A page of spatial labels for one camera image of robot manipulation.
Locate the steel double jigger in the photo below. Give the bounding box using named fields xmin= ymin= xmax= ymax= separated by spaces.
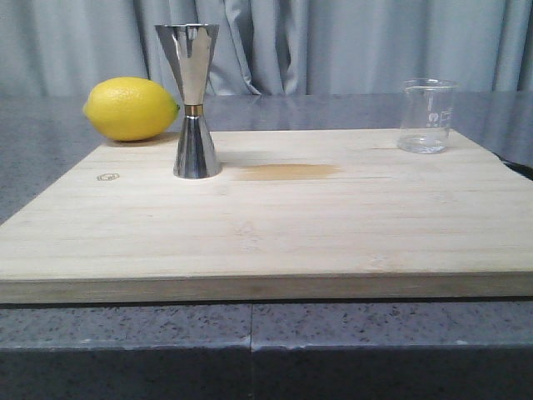
xmin=155 ymin=23 xmax=222 ymax=179

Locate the clear glass beaker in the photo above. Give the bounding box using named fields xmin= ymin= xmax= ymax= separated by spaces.
xmin=396 ymin=77 xmax=458 ymax=154

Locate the wooden cutting board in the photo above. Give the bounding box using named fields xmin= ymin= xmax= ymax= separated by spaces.
xmin=1 ymin=129 xmax=532 ymax=303

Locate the yellow lemon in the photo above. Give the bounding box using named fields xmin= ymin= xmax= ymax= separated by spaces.
xmin=82 ymin=77 xmax=179 ymax=142

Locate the grey curtain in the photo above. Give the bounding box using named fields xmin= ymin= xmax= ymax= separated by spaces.
xmin=1 ymin=1 xmax=532 ymax=97

